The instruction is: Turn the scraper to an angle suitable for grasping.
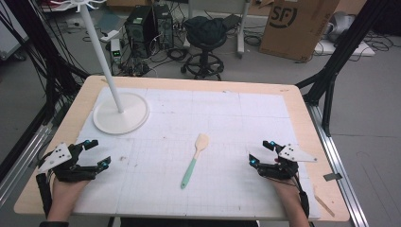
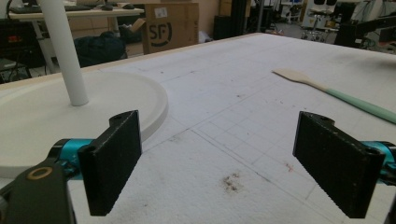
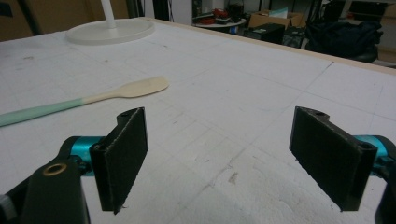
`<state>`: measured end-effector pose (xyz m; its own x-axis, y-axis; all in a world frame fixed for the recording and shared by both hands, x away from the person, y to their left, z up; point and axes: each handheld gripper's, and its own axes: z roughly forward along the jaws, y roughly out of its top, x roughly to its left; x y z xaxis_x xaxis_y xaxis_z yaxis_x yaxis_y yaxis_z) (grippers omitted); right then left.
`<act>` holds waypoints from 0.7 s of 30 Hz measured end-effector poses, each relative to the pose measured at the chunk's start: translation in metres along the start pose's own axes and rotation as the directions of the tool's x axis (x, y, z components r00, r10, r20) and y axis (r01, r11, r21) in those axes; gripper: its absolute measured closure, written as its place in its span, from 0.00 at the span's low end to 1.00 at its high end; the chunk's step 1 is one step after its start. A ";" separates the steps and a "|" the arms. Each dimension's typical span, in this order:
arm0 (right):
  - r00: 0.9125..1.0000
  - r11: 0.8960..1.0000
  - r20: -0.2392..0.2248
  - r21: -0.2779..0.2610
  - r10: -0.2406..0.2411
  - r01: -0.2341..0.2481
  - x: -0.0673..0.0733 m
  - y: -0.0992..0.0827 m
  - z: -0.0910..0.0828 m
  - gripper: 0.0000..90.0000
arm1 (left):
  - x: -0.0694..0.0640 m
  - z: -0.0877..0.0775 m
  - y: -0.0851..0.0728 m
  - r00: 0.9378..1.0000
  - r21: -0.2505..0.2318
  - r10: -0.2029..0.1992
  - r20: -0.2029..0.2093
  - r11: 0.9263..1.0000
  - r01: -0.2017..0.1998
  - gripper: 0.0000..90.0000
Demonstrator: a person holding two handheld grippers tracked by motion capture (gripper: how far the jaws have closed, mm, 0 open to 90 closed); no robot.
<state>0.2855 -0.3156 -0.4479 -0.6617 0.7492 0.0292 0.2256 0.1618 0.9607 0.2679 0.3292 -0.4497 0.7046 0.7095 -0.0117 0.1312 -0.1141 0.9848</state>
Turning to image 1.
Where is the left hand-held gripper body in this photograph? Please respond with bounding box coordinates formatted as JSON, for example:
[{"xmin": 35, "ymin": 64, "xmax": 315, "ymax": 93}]
[{"xmin": 37, "ymin": 142, "xmax": 98, "ymax": 183}]

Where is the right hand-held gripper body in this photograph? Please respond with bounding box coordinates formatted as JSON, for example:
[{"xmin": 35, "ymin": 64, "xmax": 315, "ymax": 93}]
[{"xmin": 257, "ymin": 143, "xmax": 318, "ymax": 181}]

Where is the person's left hand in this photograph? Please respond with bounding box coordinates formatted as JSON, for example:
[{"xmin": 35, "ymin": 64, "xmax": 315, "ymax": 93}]
[{"xmin": 51, "ymin": 177, "xmax": 91, "ymax": 206}]

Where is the person's right hand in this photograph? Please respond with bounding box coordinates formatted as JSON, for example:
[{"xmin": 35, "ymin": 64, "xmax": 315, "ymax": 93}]
[{"xmin": 271, "ymin": 179, "xmax": 301, "ymax": 206}]

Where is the wooden table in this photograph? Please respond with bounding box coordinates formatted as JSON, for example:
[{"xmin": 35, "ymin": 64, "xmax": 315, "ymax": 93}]
[{"xmin": 13, "ymin": 75, "xmax": 351, "ymax": 222}]

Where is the white pole stand with round base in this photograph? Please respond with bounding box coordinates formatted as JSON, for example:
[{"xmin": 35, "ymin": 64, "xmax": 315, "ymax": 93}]
[{"xmin": 50, "ymin": 0, "xmax": 151, "ymax": 136}]

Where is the grey tape piece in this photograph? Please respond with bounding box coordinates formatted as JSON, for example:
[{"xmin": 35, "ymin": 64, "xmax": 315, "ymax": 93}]
[{"xmin": 323, "ymin": 172, "xmax": 343, "ymax": 183}]

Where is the thin wooden stick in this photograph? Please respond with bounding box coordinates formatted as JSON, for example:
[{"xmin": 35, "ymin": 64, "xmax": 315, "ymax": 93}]
[{"xmin": 313, "ymin": 192, "xmax": 337, "ymax": 218}]

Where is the white grid mat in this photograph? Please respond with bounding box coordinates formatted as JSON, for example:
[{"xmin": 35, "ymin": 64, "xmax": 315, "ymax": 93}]
[{"xmin": 73, "ymin": 87, "xmax": 322, "ymax": 220}]

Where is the small device with green light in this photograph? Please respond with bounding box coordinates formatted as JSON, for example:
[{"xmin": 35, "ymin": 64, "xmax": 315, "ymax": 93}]
[{"xmin": 110, "ymin": 38, "xmax": 123, "ymax": 64}]

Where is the black stool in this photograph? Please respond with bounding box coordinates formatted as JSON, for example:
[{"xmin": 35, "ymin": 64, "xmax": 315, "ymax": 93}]
[{"xmin": 181, "ymin": 34, "xmax": 227, "ymax": 81}]

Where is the white power strip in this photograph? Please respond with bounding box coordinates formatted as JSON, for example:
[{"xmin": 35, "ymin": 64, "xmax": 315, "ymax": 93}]
[{"xmin": 99, "ymin": 29, "xmax": 121, "ymax": 44}]

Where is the white flat board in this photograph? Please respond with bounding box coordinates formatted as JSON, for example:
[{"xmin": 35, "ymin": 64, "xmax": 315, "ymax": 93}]
[{"xmin": 314, "ymin": 40, "xmax": 376, "ymax": 58}]

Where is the white stand leg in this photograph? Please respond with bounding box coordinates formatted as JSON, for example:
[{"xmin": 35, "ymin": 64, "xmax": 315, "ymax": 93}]
[{"xmin": 235, "ymin": 0, "xmax": 253, "ymax": 60}]

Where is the brown cardboard box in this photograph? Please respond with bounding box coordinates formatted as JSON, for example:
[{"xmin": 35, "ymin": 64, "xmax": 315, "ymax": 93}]
[{"xmin": 258, "ymin": 0, "xmax": 341, "ymax": 62}]

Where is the black computer tower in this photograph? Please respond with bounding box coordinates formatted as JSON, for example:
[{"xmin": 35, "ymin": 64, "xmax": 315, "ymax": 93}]
[
  {"xmin": 153, "ymin": 3, "xmax": 175, "ymax": 50},
  {"xmin": 124, "ymin": 5, "xmax": 159, "ymax": 60}
]

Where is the dark cloth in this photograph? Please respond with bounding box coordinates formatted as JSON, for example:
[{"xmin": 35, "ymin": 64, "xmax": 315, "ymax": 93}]
[{"xmin": 183, "ymin": 15, "xmax": 229, "ymax": 45}]

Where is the aluminium rail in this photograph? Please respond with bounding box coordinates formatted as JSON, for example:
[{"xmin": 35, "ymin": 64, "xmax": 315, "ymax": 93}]
[
  {"xmin": 305, "ymin": 103, "xmax": 371, "ymax": 227},
  {"xmin": 0, "ymin": 121, "xmax": 55, "ymax": 207}
]

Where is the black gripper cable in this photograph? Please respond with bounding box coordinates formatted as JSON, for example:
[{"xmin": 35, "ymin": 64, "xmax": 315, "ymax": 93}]
[
  {"xmin": 35, "ymin": 172, "xmax": 54, "ymax": 219},
  {"xmin": 292, "ymin": 175, "xmax": 312, "ymax": 219}
]

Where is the wooden spatula with teal handle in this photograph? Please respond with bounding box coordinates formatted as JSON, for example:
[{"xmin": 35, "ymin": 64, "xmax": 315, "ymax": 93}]
[{"xmin": 180, "ymin": 132, "xmax": 211, "ymax": 190}]

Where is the black metal frame stand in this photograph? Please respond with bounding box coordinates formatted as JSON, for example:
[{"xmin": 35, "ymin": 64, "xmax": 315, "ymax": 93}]
[
  {"xmin": 0, "ymin": 0, "xmax": 91, "ymax": 183},
  {"xmin": 295, "ymin": 0, "xmax": 390, "ymax": 138}
]

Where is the coiled black floor cable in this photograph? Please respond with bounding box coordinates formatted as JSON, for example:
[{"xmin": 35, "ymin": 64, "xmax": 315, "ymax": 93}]
[{"xmin": 166, "ymin": 46, "xmax": 189, "ymax": 62}]

